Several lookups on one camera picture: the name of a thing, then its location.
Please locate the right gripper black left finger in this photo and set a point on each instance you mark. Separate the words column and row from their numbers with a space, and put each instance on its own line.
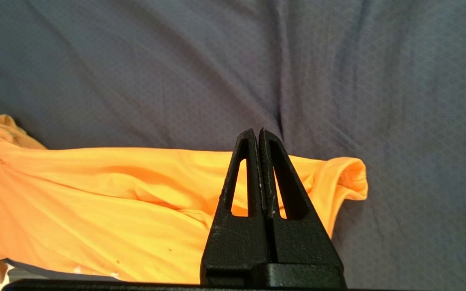
column 237, row 242

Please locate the yellow polo shirt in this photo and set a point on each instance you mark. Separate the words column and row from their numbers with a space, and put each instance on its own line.
column 95, row 202

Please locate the bed with blue sheet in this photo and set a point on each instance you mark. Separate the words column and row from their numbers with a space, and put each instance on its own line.
column 257, row 60

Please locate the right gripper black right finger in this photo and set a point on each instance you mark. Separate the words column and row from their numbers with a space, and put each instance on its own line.
column 297, row 242

